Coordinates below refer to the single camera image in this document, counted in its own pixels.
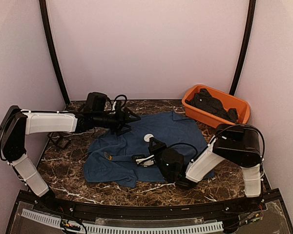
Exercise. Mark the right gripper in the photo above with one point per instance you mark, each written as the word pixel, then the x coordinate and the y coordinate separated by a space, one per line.
pixel 162 145

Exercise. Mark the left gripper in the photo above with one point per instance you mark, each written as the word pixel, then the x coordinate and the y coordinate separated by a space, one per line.
pixel 121 121

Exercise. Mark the round yellow grey brooch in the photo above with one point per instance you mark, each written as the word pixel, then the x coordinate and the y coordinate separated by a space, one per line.
pixel 108 156

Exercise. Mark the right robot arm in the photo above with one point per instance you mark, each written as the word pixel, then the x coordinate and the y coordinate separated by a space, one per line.
pixel 241 144

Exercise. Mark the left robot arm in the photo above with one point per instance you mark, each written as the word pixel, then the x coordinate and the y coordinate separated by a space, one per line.
pixel 98 111

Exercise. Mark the black clothing in basin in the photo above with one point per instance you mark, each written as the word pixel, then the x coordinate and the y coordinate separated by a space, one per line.
pixel 204 101

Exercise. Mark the orange plastic basin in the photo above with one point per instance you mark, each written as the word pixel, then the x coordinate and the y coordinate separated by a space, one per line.
pixel 228 101

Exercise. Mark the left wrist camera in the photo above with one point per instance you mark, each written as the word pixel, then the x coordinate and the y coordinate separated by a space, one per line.
pixel 119 102

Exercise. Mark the black front rail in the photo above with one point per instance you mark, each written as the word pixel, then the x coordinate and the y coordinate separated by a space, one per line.
pixel 222 210

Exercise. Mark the white slotted cable duct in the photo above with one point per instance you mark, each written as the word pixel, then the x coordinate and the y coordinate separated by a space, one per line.
pixel 116 226

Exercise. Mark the left black frame post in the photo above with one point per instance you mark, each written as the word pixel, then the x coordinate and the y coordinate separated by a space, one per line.
pixel 52 50

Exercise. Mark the black frame post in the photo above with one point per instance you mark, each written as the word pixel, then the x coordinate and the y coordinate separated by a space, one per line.
pixel 244 47
pixel 52 50

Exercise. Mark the right black frame post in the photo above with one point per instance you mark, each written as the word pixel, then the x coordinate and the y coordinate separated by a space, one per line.
pixel 244 47

